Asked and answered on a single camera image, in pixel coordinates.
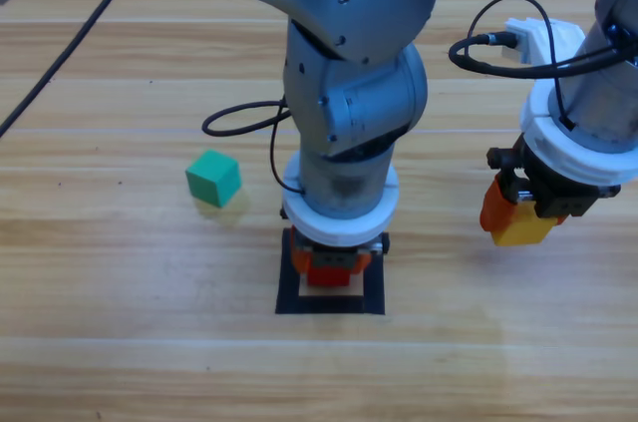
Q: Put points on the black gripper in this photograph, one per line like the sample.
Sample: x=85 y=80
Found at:
x=334 y=257
x=558 y=197

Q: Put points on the red cube block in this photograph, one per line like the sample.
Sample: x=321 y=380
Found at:
x=329 y=276

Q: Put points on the yellow cube block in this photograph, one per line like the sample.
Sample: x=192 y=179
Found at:
x=521 y=232

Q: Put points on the green cube block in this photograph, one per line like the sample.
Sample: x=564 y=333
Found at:
x=214 y=177

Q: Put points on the black tape square outline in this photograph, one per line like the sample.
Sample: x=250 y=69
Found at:
x=329 y=304

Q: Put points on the white wrist mount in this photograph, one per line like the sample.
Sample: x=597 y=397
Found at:
x=573 y=157
x=339 y=230

